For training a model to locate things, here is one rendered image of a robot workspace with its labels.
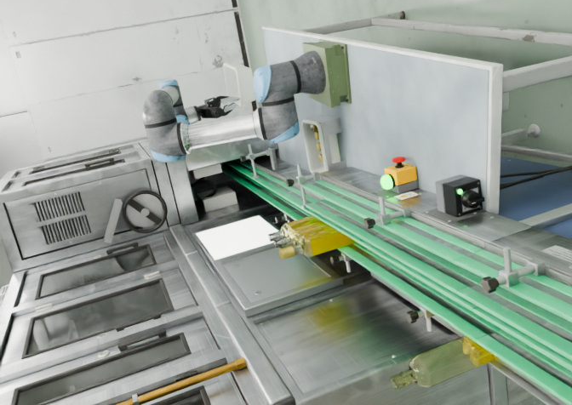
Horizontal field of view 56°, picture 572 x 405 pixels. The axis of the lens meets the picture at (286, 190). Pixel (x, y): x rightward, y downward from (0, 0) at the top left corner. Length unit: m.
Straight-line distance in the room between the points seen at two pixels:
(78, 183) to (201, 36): 3.11
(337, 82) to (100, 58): 3.76
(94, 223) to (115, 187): 0.20
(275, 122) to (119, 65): 3.67
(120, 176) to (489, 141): 1.84
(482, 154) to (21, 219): 2.07
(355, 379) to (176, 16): 4.56
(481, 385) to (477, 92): 0.78
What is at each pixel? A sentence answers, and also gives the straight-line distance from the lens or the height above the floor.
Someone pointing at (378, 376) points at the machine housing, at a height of 1.12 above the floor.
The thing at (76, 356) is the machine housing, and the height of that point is 1.84.
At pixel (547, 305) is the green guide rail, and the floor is 0.96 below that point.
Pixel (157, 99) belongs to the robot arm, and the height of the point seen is 1.38.
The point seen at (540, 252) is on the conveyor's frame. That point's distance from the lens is 1.19.
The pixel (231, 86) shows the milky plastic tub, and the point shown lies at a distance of 2.59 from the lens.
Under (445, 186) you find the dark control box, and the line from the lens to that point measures 1.40.
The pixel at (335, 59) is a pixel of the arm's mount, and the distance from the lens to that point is 1.88.
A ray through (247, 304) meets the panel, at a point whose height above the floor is 1.30.
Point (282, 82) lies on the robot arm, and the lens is 1.86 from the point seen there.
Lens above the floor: 1.59
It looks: 17 degrees down
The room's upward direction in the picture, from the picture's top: 105 degrees counter-clockwise
